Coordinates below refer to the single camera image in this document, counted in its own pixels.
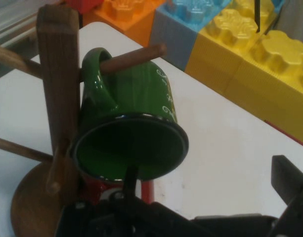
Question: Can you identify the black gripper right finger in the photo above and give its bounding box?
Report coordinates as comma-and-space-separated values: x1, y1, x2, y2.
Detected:
269, 155, 303, 237

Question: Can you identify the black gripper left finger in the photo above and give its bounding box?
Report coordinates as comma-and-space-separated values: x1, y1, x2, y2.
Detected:
56, 167, 216, 237

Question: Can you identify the brown wooden mug tree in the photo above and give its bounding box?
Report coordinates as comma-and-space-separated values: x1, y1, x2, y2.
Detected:
0, 4, 168, 237

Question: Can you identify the red ceramic mug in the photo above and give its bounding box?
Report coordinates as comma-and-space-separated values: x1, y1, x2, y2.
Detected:
82, 176, 156, 205

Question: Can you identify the green enamel mug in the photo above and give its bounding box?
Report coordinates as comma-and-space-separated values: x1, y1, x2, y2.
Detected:
69, 47, 190, 183

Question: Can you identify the red studded toy building block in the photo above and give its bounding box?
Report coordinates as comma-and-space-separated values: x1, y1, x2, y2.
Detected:
64, 0, 104, 15

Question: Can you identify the horizontal aluminium rail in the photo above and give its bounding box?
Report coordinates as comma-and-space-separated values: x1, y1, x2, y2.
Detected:
0, 0, 65, 47

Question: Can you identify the blue toy building block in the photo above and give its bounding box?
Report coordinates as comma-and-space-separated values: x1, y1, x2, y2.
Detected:
150, 0, 285, 72

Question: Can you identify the orange toy building block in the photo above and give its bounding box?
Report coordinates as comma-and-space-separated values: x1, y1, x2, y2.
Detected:
82, 0, 167, 47

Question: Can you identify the yellow studded toy building block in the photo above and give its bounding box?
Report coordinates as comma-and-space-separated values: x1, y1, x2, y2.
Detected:
184, 0, 303, 146

